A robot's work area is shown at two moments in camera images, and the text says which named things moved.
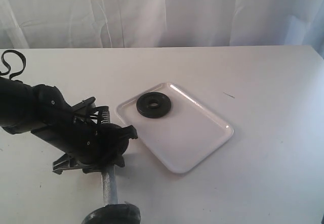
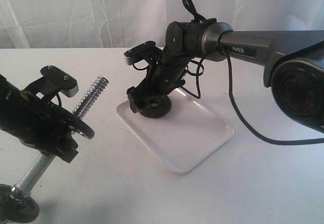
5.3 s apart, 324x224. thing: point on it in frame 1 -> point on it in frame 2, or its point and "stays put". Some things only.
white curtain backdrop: [67, 14] stays put
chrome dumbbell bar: [110, 186] -> [43, 161]
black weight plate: [122, 213] -> [15, 207]
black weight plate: [153, 104] stays put
